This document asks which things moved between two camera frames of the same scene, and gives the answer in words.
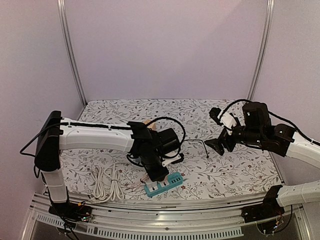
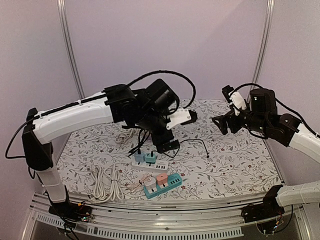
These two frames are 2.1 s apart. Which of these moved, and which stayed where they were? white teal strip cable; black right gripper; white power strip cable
Moved: black right gripper
Stayed: white power strip cable; white teal strip cable
